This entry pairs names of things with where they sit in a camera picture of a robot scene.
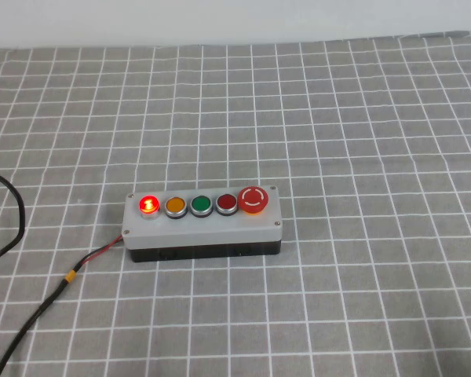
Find red push button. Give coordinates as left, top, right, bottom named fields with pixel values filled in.
left=215, top=193, right=239, bottom=217

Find red mushroom emergency stop button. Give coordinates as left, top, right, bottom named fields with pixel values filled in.
left=237, top=185, right=268, bottom=216

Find green flat push button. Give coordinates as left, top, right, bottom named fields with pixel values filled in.
left=190, top=194, right=214, bottom=218

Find grey black button control box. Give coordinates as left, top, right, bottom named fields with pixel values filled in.
left=121, top=184, right=283, bottom=265

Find yellow flat push button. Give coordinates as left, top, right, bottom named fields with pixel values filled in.
left=164, top=196, right=188, bottom=220

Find red indicator lamp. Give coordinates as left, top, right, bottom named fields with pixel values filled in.
left=138, top=193, right=161, bottom=221

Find grey white checked tablecloth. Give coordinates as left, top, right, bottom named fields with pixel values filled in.
left=0, top=30, right=471, bottom=377

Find red black lead yellow connector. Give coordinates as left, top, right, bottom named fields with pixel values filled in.
left=0, top=234, right=126, bottom=376

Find thick black cable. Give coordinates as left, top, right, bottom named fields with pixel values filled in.
left=0, top=169, right=27, bottom=269

